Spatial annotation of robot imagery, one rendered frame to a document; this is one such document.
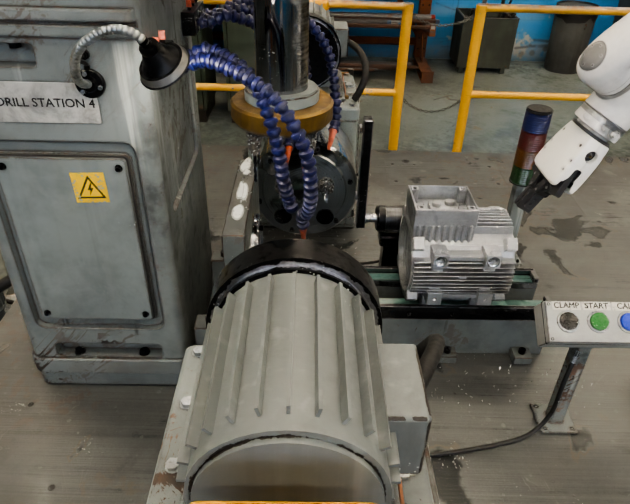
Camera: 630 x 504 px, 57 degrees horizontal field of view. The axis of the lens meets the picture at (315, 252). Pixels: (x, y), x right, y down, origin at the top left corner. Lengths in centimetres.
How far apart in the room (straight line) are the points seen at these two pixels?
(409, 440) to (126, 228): 64
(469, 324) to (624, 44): 60
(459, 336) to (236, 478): 89
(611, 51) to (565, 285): 75
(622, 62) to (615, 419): 67
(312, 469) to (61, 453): 78
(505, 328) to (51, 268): 89
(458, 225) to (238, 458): 79
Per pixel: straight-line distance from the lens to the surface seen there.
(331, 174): 134
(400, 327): 124
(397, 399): 50
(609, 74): 101
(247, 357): 48
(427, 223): 112
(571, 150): 108
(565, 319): 103
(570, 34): 624
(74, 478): 114
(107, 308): 111
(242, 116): 100
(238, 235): 100
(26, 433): 123
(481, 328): 128
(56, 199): 100
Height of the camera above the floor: 168
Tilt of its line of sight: 34 degrees down
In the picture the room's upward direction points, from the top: 2 degrees clockwise
